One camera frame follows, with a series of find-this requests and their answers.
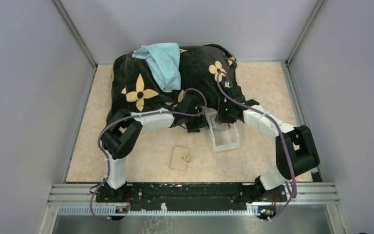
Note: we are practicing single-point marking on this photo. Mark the black pillow with yellow flowers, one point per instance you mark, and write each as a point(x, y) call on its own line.
point(204, 68)

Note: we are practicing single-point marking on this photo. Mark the beige card holder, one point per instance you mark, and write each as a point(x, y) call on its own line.
point(179, 158)

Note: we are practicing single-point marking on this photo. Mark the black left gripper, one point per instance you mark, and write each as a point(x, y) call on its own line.
point(200, 123)

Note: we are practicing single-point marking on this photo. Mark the white plastic tray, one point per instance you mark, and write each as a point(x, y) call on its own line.
point(224, 137)

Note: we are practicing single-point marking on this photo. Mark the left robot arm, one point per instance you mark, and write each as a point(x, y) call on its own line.
point(119, 137)

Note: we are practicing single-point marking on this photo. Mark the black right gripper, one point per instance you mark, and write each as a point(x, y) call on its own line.
point(220, 117)

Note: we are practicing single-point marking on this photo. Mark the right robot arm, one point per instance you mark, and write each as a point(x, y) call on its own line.
point(296, 151)

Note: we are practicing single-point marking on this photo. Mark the light blue towel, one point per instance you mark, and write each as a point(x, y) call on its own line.
point(163, 60)

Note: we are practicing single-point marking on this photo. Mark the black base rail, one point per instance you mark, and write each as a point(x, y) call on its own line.
point(184, 197)

